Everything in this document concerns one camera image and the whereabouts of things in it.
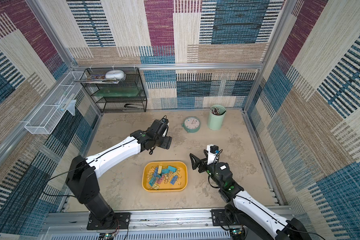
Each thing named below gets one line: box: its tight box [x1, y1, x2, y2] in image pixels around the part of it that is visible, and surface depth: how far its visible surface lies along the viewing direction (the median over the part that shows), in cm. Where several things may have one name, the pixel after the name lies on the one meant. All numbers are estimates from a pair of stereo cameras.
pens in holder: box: [210, 107, 220, 116], surface depth 98 cm
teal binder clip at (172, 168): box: [168, 165, 177, 172], surface depth 89 cm
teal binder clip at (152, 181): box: [149, 176, 157, 187], surface depth 85 cm
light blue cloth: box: [67, 99, 77, 116], surface depth 81 cm
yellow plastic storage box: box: [142, 161, 188, 192], surface depth 87 cm
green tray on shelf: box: [90, 86, 142, 97], surface depth 107 cm
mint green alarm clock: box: [181, 116, 201, 133], surface depth 110 cm
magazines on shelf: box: [73, 74, 127, 84], surface depth 82 cm
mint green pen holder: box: [208, 104, 227, 131], surface depth 104 cm
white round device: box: [105, 69, 125, 81], surface depth 91 cm
